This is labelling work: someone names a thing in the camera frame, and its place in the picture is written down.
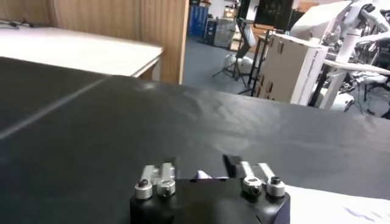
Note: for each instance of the tall white cardboard box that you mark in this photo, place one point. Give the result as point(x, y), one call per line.
point(289, 70)

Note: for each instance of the white humanoid robot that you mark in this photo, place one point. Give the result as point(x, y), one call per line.
point(365, 18)

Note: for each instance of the black monitor screen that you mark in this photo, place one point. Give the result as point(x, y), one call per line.
point(274, 13)

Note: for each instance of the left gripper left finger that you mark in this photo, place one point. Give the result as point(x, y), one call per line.
point(166, 179)

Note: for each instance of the black tripod stand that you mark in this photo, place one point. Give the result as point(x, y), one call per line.
point(237, 67)

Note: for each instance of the white curved panel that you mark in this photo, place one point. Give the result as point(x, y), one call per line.
point(317, 21)

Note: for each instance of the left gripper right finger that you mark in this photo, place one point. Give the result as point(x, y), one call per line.
point(248, 176)

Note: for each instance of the black table cover cloth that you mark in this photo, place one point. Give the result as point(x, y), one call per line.
point(122, 121)

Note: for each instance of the light purple t-shirt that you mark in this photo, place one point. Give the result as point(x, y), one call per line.
point(329, 207)

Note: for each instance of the cream white desk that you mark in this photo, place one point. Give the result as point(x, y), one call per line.
point(76, 48)

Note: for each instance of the small white standing desk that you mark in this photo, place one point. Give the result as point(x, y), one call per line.
point(335, 82)

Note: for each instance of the blue plastic crate stack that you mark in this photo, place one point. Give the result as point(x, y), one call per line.
point(198, 19)

